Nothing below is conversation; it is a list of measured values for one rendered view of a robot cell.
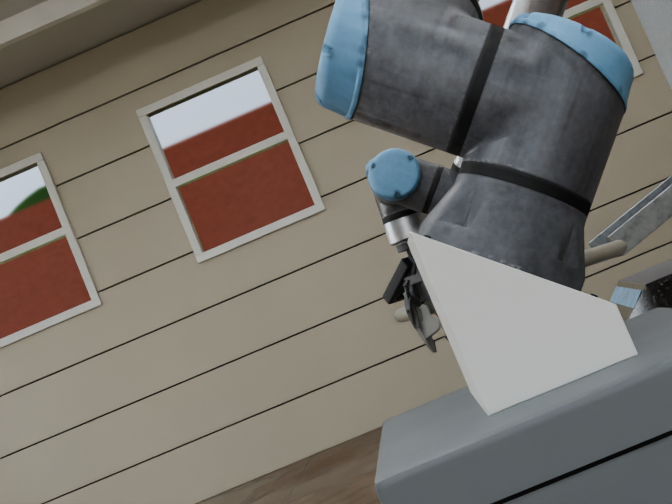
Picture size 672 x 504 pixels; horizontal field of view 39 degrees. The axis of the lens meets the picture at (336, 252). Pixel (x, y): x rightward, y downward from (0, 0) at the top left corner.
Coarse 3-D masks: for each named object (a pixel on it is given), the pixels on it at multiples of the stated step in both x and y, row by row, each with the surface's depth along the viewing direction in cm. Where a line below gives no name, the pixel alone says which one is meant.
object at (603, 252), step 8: (616, 240) 185; (592, 248) 176; (600, 248) 177; (608, 248) 178; (616, 248) 180; (624, 248) 184; (592, 256) 174; (600, 256) 176; (608, 256) 178; (616, 256) 182; (592, 264) 176; (432, 304) 178; (400, 312) 188; (432, 312) 180; (400, 320) 191; (408, 320) 188
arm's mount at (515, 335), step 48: (432, 240) 95; (432, 288) 98; (480, 288) 95; (528, 288) 95; (480, 336) 95; (528, 336) 94; (576, 336) 94; (624, 336) 94; (480, 384) 95; (528, 384) 94
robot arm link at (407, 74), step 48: (336, 0) 103; (384, 0) 102; (432, 0) 104; (336, 48) 101; (384, 48) 100; (432, 48) 100; (480, 48) 100; (336, 96) 104; (384, 96) 102; (432, 96) 100; (432, 144) 106
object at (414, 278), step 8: (400, 248) 179; (408, 248) 177; (408, 256) 180; (416, 272) 180; (408, 280) 180; (416, 280) 177; (408, 288) 181; (416, 288) 179; (424, 288) 178; (416, 296) 179; (424, 296) 178
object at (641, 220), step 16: (656, 192) 205; (640, 208) 204; (656, 208) 193; (624, 224) 192; (640, 224) 193; (656, 224) 193; (592, 240) 203; (608, 240) 203; (624, 240) 192; (640, 240) 192
